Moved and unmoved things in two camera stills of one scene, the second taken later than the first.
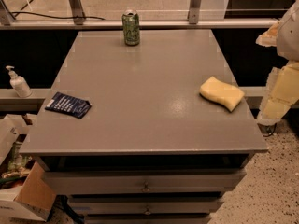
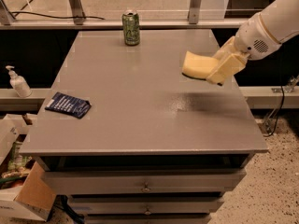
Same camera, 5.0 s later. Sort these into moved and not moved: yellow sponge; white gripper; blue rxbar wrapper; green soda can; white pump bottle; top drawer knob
Moved: white gripper; yellow sponge
Not moved: blue rxbar wrapper; white pump bottle; green soda can; top drawer knob
